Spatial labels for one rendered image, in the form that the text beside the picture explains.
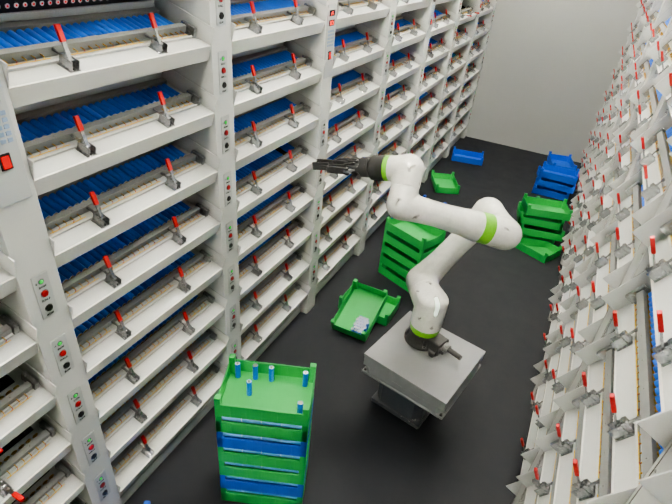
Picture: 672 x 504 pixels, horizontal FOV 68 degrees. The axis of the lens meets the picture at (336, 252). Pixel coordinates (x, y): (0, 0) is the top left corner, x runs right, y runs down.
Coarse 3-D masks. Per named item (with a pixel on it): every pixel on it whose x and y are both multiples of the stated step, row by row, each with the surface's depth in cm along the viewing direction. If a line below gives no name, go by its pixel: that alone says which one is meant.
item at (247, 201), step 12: (300, 144) 226; (312, 156) 226; (276, 168) 210; (300, 168) 216; (276, 180) 203; (288, 180) 209; (240, 192) 189; (252, 192) 192; (264, 192) 195; (276, 192) 205; (240, 204) 184; (252, 204) 189; (240, 216) 186
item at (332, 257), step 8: (352, 232) 321; (360, 232) 320; (344, 240) 314; (352, 240) 317; (336, 248) 306; (344, 248) 308; (352, 248) 318; (328, 256) 296; (336, 256) 300; (344, 256) 307; (320, 264) 290; (328, 264) 292; (336, 264) 298; (320, 272) 285; (328, 272) 289; (320, 280) 280
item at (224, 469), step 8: (224, 464) 172; (224, 472) 174; (232, 472) 174; (240, 472) 174; (248, 472) 173; (256, 472) 173; (264, 472) 173; (272, 472) 172; (280, 472) 172; (288, 472) 178; (304, 472) 171; (272, 480) 175; (280, 480) 174; (288, 480) 174; (296, 480) 174
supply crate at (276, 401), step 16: (288, 368) 172; (304, 368) 171; (224, 384) 165; (240, 384) 169; (256, 384) 170; (272, 384) 170; (288, 384) 171; (224, 400) 163; (240, 400) 163; (256, 400) 164; (272, 400) 164; (288, 400) 165; (304, 400) 166; (224, 416) 158; (240, 416) 157; (256, 416) 157; (272, 416) 156; (288, 416) 155; (304, 416) 155
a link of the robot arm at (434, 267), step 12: (480, 204) 195; (492, 204) 192; (444, 240) 207; (456, 240) 201; (468, 240) 199; (432, 252) 209; (444, 252) 204; (456, 252) 202; (420, 264) 211; (432, 264) 206; (444, 264) 205; (408, 276) 213; (420, 276) 207; (432, 276) 207; (408, 288) 211
